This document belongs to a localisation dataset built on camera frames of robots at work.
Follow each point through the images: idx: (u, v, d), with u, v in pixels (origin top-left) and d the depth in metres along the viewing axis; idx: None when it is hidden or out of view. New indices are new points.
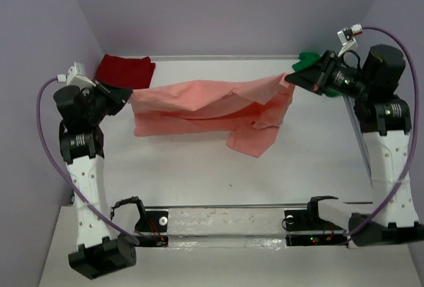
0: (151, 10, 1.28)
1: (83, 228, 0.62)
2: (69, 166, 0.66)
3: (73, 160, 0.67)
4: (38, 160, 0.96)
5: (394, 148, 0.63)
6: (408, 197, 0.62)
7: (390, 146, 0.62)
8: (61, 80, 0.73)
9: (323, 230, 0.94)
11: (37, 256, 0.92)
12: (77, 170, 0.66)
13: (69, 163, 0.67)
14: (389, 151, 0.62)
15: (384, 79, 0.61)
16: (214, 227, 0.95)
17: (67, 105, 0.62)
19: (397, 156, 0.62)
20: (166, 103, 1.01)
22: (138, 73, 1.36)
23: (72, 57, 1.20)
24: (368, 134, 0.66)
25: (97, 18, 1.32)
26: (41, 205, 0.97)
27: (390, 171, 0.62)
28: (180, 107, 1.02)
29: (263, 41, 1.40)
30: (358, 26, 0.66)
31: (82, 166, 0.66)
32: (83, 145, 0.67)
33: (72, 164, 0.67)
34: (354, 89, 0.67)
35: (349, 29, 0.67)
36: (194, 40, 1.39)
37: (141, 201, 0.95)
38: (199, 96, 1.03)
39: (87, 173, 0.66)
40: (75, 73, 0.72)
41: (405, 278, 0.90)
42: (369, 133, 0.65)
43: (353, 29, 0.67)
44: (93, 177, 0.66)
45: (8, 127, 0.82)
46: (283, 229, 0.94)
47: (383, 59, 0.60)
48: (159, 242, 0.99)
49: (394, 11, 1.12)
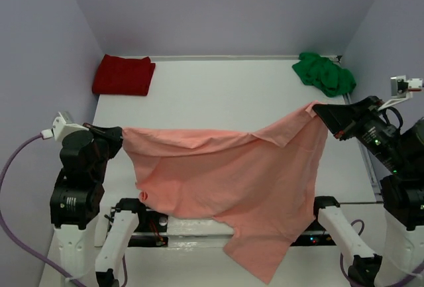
0: (150, 8, 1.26)
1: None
2: (56, 230, 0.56)
3: (61, 225, 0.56)
4: (38, 162, 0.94)
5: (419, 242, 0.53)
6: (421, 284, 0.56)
7: (415, 240, 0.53)
8: (48, 136, 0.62)
9: (323, 230, 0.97)
11: (34, 260, 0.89)
12: (63, 239, 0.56)
13: (56, 227, 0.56)
14: (411, 244, 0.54)
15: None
16: (213, 227, 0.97)
17: (69, 155, 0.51)
19: (420, 250, 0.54)
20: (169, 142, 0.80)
22: (138, 73, 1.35)
23: (69, 52, 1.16)
24: (391, 215, 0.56)
25: (95, 16, 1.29)
26: (41, 207, 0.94)
27: (407, 261, 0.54)
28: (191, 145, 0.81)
29: (263, 40, 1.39)
30: (419, 81, 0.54)
31: (70, 229, 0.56)
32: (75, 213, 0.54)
33: (59, 229, 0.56)
34: (385, 152, 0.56)
35: (405, 81, 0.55)
36: (193, 38, 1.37)
37: (142, 205, 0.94)
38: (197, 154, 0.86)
39: (74, 245, 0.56)
40: (63, 122, 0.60)
41: None
42: (392, 216, 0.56)
43: (411, 84, 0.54)
44: (80, 249, 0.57)
45: (10, 130, 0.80)
46: None
47: None
48: (159, 242, 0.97)
49: (390, 11, 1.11)
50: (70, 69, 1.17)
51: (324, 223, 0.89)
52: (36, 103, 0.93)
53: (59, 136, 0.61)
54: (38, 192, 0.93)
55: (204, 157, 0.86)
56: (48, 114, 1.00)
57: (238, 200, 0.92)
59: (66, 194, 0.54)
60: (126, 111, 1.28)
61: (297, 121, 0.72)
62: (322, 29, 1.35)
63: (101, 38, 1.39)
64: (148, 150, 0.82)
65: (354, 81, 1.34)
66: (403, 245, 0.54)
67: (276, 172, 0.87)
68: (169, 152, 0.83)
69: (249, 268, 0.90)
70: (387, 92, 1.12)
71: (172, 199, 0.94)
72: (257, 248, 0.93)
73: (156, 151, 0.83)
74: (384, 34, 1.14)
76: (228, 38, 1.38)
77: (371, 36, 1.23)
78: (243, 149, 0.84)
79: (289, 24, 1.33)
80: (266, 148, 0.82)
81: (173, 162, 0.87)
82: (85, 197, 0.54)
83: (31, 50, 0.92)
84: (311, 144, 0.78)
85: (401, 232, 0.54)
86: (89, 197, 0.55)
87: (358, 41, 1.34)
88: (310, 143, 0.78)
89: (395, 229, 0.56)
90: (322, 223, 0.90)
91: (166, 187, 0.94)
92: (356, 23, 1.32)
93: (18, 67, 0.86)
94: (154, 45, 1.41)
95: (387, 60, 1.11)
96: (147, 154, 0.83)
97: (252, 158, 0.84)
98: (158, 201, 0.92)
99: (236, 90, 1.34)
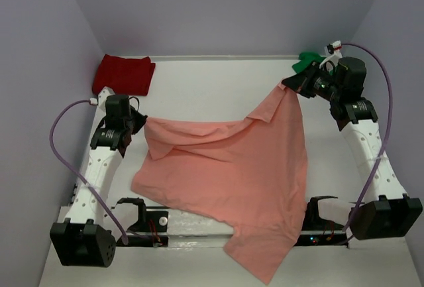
0: (150, 8, 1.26)
1: (77, 205, 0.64)
2: (91, 150, 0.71)
3: (97, 147, 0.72)
4: (40, 163, 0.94)
5: (368, 132, 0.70)
6: (391, 172, 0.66)
7: (364, 131, 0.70)
8: (93, 103, 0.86)
9: (323, 230, 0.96)
11: (34, 260, 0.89)
12: (95, 156, 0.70)
13: (92, 149, 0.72)
14: (364, 135, 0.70)
15: (350, 83, 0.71)
16: (213, 227, 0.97)
17: (112, 103, 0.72)
19: (371, 139, 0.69)
20: (185, 128, 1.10)
22: (138, 73, 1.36)
23: (69, 54, 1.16)
24: (344, 128, 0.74)
25: (95, 16, 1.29)
26: (42, 207, 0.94)
27: (368, 150, 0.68)
28: (203, 131, 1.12)
29: (263, 40, 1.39)
30: (337, 42, 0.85)
31: (103, 152, 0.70)
32: (110, 139, 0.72)
33: (95, 150, 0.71)
34: (328, 91, 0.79)
35: (331, 45, 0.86)
36: (193, 38, 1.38)
37: (143, 205, 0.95)
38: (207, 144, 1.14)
39: (102, 161, 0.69)
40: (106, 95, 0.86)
41: (403, 278, 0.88)
42: (344, 128, 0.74)
43: (334, 44, 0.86)
44: (106, 165, 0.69)
45: (10, 131, 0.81)
46: None
47: (348, 67, 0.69)
48: (156, 244, 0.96)
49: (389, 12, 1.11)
50: (70, 70, 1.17)
51: (325, 215, 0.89)
52: (34, 104, 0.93)
53: (103, 102, 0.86)
54: (38, 191, 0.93)
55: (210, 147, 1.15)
56: (48, 115, 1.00)
57: (246, 193, 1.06)
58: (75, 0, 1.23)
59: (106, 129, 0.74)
60: None
61: (275, 97, 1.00)
62: (322, 30, 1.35)
63: (101, 38, 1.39)
64: (164, 136, 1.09)
65: None
66: (359, 137, 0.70)
67: (270, 154, 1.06)
68: (183, 139, 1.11)
69: (249, 266, 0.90)
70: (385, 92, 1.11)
71: (177, 191, 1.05)
72: (259, 248, 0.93)
73: (173, 139, 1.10)
74: (383, 35, 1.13)
76: (228, 38, 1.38)
77: (370, 36, 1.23)
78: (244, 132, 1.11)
79: (289, 24, 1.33)
80: (262, 130, 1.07)
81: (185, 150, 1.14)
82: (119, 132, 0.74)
83: (30, 50, 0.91)
84: (289, 119, 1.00)
85: (352, 130, 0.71)
86: (122, 134, 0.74)
87: (358, 41, 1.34)
88: (288, 119, 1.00)
89: (350, 134, 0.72)
90: (324, 216, 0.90)
91: (175, 179, 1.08)
92: (356, 23, 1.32)
93: (17, 68, 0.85)
94: (154, 45, 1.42)
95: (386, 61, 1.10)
96: (165, 142, 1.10)
97: (250, 140, 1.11)
98: (166, 191, 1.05)
99: (235, 90, 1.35)
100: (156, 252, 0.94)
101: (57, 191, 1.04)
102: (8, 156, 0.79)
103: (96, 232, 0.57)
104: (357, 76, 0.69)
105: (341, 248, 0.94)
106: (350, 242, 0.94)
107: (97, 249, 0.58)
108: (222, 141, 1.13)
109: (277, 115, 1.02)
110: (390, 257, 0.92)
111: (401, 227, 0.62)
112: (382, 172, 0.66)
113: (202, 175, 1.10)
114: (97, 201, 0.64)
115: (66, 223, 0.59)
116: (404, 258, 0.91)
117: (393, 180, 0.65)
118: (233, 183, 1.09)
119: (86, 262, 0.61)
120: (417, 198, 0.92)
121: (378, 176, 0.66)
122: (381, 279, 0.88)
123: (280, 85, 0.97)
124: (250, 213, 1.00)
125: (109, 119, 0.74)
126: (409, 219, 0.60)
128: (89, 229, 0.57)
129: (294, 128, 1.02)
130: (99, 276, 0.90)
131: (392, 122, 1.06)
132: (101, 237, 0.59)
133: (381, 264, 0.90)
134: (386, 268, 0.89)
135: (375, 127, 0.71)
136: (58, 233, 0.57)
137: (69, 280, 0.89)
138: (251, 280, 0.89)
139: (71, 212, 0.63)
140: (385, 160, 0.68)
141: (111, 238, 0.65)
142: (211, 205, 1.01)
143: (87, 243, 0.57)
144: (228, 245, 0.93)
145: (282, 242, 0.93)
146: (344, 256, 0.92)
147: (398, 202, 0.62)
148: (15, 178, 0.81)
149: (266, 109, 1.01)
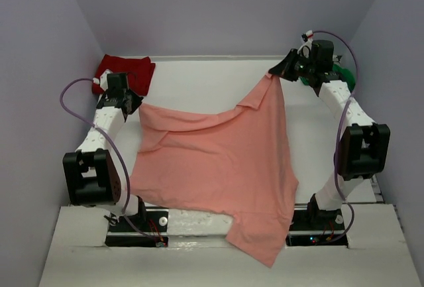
0: (149, 8, 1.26)
1: (87, 141, 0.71)
2: (97, 109, 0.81)
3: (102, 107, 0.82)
4: (39, 163, 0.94)
5: (338, 88, 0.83)
6: (360, 110, 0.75)
7: (335, 87, 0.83)
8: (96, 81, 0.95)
9: (323, 230, 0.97)
11: (35, 260, 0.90)
12: (101, 112, 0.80)
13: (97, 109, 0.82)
14: (336, 90, 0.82)
15: (322, 57, 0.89)
16: (214, 227, 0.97)
17: (115, 75, 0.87)
19: (342, 92, 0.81)
20: (179, 116, 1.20)
22: (138, 73, 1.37)
23: (69, 54, 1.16)
24: (321, 91, 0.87)
25: (95, 16, 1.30)
26: (42, 206, 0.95)
27: (340, 97, 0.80)
28: (196, 119, 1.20)
29: (263, 40, 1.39)
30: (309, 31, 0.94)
31: (107, 110, 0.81)
32: (114, 103, 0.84)
33: (101, 109, 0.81)
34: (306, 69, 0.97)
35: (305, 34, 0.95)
36: (193, 38, 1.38)
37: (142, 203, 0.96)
38: (201, 136, 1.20)
39: (108, 114, 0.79)
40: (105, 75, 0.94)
41: (403, 278, 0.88)
42: (322, 90, 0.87)
43: (307, 34, 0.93)
44: (111, 118, 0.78)
45: (10, 131, 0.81)
46: None
47: (318, 45, 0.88)
48: (159, 243, 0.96)
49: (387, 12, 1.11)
50: (70, 70, 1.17)
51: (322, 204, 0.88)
52: (34, 104, 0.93)
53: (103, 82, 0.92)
54: (38, 192, 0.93)
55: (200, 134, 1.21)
56: (47, 115, 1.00)
57: (236, 183, 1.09)
58: (75, 0, 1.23)
59: (110, 97, 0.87)
60: None
61: (263, 85, 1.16)
62: (322, 30, 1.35)
63: (101, 38, 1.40)
64: (159, 123, 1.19)
65: (354, 81, 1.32)
66: (332, 91, 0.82)
67: (259, 142, 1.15)
68: (177, 127, 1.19)
69: (252, 252, 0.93)
70: (385, 93, 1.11)
71: (172, 190, 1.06)
72: (256, 236, 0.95)
73: (167, 125, 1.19)
74: (381, 36, 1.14)
76: (228, 38, 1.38)
77: (369, 37, 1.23)
78: (236, 122, 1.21)
79: (288, 24, 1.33)
80: (252, 118, 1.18)
81: (176, 140, 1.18)
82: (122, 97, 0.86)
83: (29, 50, 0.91)
84: (276, 106, 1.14)
85: (326, 88, 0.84)
86: (124, 99, 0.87)
87: (357, 42, 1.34)
88: (275, 105, 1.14)
89: (328, 95, 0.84)
90: (322, 205, 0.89)
91: (169, 174, 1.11)
92: (355, 24, 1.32)
93: (17, 68, 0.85)
94: (154, 46, 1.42)
95: (385, 61, 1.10)
96: (158, 130, 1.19)
97: (240, 129, 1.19)
98: (161, 190, 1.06)
99: (234, 90, 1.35)
100: (155, 252, 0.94)
101: (57, 191, 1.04)
102: (8, 156, 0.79)
103: (106, 156, 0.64)
104: (327, 50, 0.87)
105: (341, 249, 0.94)
106: (350, 242, 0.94)
107: (106, 173, 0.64)
108: (214, 130, 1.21)
109: (265, 103, 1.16)
110: (391, 256, 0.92)
111: (378, 154, 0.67)
112: (353, 110, 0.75)
113: (195, 168, 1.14)
114: (105, 137, 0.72)
115: (79, 152, 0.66)
116: (404, 258, 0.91)
117: (364, 114, 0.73)
118: (224, 173, 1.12)
119: (94, 197, 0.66)
120: (417, 198, 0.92)
121: (350, 113, 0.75)
122: (381, 279, 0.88)
123: (267, 73, 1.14)
124: (245, 199, 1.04)
125: (111, 92, 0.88)
126: (381, 143, 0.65)
128: (99, 154, 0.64)
129: (279, 113, 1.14)
130: (99, 276, 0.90)
131: (392, 122, 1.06)
132: (109, 165, 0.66)
133: (381, 263, 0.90)
134: (387, 266, 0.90)
135: (343, 85, 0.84)
136: (71, 158, 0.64)
137: (69, 280, 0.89)
138: (251, 281, 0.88)
139: (83, 146, 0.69)
140: (355, 104, 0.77)
141: (116, 177, 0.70)
142: (209, 198, 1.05)
143: (97, 166, 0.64)
144: (231, 235, 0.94)
145: (277, 229, 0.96)
146: (344, 256, 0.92)
147: (370, 132, 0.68)
148: (14, 178, 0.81)
149: (254, 95, 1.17)
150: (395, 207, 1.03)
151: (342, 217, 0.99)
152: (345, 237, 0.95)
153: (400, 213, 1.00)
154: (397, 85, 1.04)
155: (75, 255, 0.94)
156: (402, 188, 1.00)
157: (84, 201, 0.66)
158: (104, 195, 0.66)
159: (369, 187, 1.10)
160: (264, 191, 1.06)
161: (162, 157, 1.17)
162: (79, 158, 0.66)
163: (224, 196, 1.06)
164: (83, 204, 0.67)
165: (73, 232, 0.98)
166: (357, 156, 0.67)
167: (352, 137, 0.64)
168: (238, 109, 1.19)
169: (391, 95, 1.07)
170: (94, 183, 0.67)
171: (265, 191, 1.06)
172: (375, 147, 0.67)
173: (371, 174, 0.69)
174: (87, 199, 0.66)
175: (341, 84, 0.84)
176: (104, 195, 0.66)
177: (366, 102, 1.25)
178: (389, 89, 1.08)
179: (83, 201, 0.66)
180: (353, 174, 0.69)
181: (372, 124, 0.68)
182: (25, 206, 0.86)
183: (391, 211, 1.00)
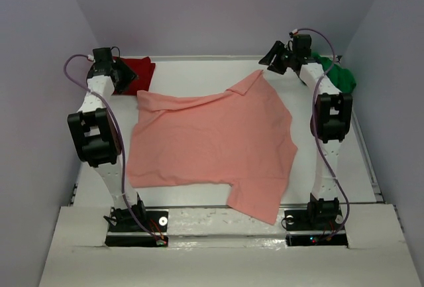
0: (148, 9, 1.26)
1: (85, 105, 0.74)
2: (87, 80, 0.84)
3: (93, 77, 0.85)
4: (39, 162, 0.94)
5: (315, 67, 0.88)
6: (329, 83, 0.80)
7: (312, 67, 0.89)
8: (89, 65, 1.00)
9: (323, 230, 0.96)
11: (34, 260, 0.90)
12: (94, 81, 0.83)
13: (88, 79, 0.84)
14: (313, 69, 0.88)
15: (301, 44, 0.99)
16: (214, 226, 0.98)
17: (102, 50, 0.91)
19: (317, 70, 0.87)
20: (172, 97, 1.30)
22: (138, 73, 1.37)
23: (69, 54, 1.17)
24: (302, 73, 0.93)
25: (95, 16, 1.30)
26: (42, 205, 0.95)
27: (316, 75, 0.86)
28: (188, 99, 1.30)
29: (263, 39, 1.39)
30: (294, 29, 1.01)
31: (99, 79, 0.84)
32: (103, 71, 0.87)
33: (92, 78, 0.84)
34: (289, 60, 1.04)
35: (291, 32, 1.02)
36: (193, 38, 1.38)
37: (142, 203, 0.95)
38: (193, 114, 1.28)
39: (99, 82, 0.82)
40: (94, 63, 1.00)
41: (403, 278, 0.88)
42: (302, 73, 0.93)
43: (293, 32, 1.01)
44: (103, 84, 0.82)
45: (10, 131, 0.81)
46: (285, 207, 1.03)
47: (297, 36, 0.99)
48: (159, 242, 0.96)
49: (385, 14, 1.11)
50: (69, 70, 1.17)
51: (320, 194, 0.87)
52: (34, 104, 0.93)
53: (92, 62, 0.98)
54: (38, 191, 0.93)
55: (195, 111, 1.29)
56: (46, 116, 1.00)
57: (228, 154, 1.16)
58: (75, 0, 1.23)
59: (97, 67, 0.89)
60: (126, 114, 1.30)
61: (252, 78, 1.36)
62: (321, 30, 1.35)
63: (101, 38, 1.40)
64: (155, 105, 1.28)
65: (354, 81, 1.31)
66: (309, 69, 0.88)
67: (251, 117, 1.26)
68: (171, 105, 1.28)
69: (254, 214, 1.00)
70: (385, 93, 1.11)
71: (170, 167, 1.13)
72: (251, 204, 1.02)
73: (161, 106, 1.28)
74: (380, 36, 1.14)
76: (228, 38, 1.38)
77: (369, 37, 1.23)
78: (227, 101, 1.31)
79: (288, 24, 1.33)
80: (242, 98, 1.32)
81: (171, 119, 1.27)
82: (109, 65, 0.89)
83: (29, 50, 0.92)
84: (265, 90, 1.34)
85: (305, 68, 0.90)
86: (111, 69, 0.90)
87: (356, 42, 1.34)
88: (264, 89, 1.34)
89: (305, 74, 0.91)
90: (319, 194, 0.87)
91: (165, 152, 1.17)
92: (354, 24, 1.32)
93: (18, 68, 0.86)
94: (155, 45, 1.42)
95: (385, 61, 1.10)
96: (154, 111, 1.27)
97: (232, 107, 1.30)
98: (159, 169, 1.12)
99: None
100: (155, 253, 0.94)
101: (57, 191, 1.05)
102: (8, 156, 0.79)
103: (106, 114, 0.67)
104: (305, 38, 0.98)
105: (341, 250, 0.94)
106: (350, 242, 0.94)
107: (108, 128, 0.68)
108: (206, 108, 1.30)
109: (254, 89, 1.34)
110: (390, 255, 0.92)
111: (344, 118, 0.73)
112: (325, 83, 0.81)
113: (189, 144, 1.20)
114: (100, 100, 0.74)
115: (80, 113, 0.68)
116: (403, 257, 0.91)
117: (333, 87, 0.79)
118: (218, 146, 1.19)
119: (99, 150, 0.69)
120: (417, 198, 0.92)
121: (322, 85, 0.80)
122: (380, 279, 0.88)
123: (256, 71, 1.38)
124: (242, 167, 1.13)
125: (98, 64, 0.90)
126: (345, 109, 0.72)
128: (100, 111, 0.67)
129: (271, 95, 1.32)
130: (99, 274, 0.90)
131: (392, 122, 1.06)
132: (109, 120, 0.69)
133: (381, 263, 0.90)
134: (386, 266, 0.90)
135: (319, 65, 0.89)
136: (75, 118, 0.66)
137: (69, 280, 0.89)
138: (250, 281, 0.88)
139: (83, 109, 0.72)
140: (327, 79, 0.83)
141: (118, 134, 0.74)
142: (208, 170, 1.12)
143: (99, 123, 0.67)
144: (231, 200, 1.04)
145: (273, 193, 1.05)
146: (344, 256, 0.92)
147: (338, 99, 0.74)
148: (14, 177, 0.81)
149: (244, 83, 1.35)
150: (395, 207, 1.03)
151: (342, 217, 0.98)
152: (345, 237, 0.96)
153: (400, 213, 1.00)
154: (396, 85, 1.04)
155: (75, 255, 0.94)
156: (402, 189, 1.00)
157: (90, 154, 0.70)
158: (104, 147, 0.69)
159: (370, 187, 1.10)
160: (257, 162, 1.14)
161: (156, 135, 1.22)
162: (82, 119, 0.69)
163: (220, 170, 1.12)
164: (89, 158, 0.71)
165: (72, 232, 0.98)
166: (328, 121, 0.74)
167: (321, 103, 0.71)
168: (228, 91, 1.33)
169: (390, 95, 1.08)
170: (97, 139, 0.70)
171: (259, 163, 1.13)
172: (345, 113, 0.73)
173: (342, 136, 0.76)
174: (91, 153, 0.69)
175: (317, 65, 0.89)
176: (104, 146, 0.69)
177: (366, 102, 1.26)
178: (389, 90, 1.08)
179: (89, 156, 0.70)
180: (326, 136, 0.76)
181: (340, 93, 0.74)
182: (26, 205, 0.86)
183: (391, 211, 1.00)
